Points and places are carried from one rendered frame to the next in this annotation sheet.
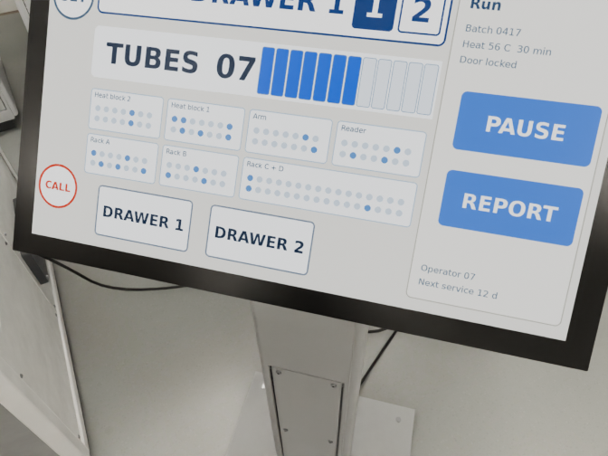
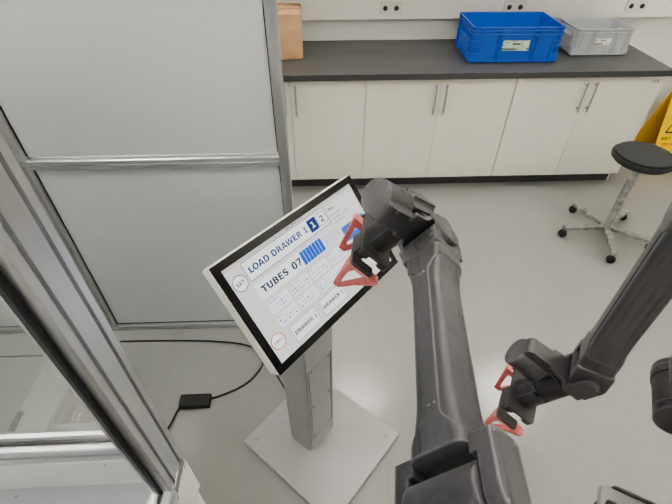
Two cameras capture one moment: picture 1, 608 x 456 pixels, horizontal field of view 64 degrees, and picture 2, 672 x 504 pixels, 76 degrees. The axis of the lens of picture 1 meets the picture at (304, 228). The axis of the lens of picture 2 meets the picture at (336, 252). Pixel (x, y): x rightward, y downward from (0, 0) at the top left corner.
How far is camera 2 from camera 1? 94 cm
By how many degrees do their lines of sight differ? 47
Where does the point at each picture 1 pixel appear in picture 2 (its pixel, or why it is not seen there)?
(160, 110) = (288, 291)
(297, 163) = (326, 272)
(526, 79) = (347, 217)
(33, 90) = (249, 322)
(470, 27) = (332, 214)
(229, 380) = (237, 462)
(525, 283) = not seen: hidden behind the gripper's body
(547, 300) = not seen: hidden behind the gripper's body
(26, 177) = (267, 349)
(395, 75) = (328, 235)
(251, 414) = (268, 453)
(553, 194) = not seen: hidden behind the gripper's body
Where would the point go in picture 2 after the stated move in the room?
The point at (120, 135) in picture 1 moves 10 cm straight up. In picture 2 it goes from (283, 308) to (280, 280)
